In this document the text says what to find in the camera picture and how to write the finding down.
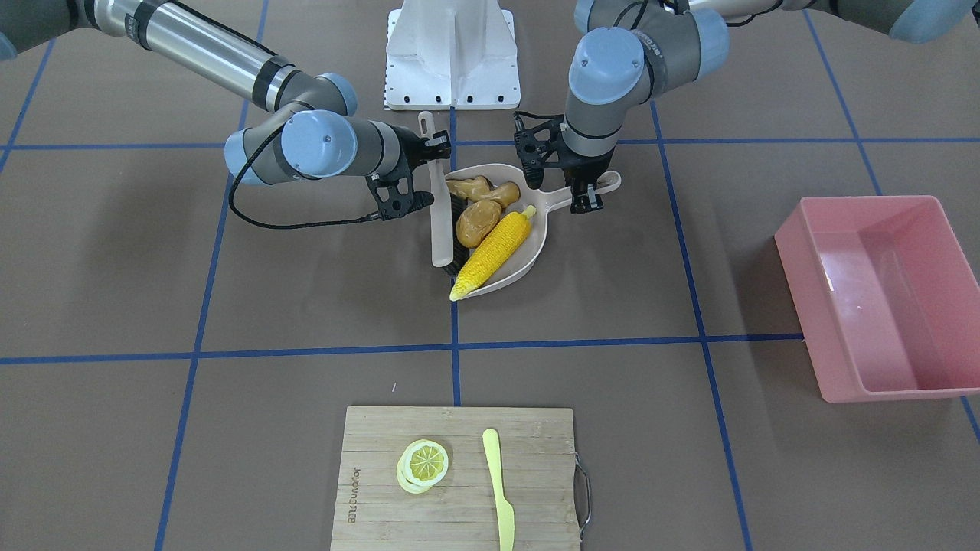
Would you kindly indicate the beige hand brush black bristles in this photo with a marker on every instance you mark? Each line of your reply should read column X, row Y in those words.
column 446, row 252

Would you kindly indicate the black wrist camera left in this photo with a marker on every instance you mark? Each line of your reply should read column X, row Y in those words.
column 536, row 141

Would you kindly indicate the bamboo cutting board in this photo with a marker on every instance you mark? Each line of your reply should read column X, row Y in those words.
column 529, row 453

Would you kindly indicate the beige plastic dustpan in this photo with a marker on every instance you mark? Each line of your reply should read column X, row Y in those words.
column 544, row 201

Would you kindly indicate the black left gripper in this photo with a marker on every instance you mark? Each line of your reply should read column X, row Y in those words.
column 587, row 169

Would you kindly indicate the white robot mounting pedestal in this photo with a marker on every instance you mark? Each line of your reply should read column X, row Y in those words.
column 451, row 55

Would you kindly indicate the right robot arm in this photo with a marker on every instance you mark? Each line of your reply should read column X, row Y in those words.
column 312, row 132

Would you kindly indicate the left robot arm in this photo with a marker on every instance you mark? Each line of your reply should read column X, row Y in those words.
column 632, row 52

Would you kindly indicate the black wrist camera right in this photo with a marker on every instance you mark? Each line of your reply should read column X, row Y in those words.
column 397, row 197

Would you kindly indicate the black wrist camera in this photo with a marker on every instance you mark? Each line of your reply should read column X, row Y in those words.
column 397, row 197
column 536, row 141

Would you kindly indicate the brown toy potato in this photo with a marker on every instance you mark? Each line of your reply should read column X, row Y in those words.
column 476, row 222

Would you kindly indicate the yellow toy corn cob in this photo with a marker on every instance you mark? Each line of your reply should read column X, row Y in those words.
column 502, row 242

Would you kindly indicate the pink plastic bin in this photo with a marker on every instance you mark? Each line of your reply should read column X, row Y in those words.
column 887, row 302

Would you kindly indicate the yellow plastic knife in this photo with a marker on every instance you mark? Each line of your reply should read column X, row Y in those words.
column 504, row 511

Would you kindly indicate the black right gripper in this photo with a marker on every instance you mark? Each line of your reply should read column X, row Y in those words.
column 411, row 155

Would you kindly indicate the tan toy ginger root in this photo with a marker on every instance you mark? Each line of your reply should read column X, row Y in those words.
column 479, row 189

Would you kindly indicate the yellow lemon slice toy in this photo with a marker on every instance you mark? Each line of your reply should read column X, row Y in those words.
column 422, row 465

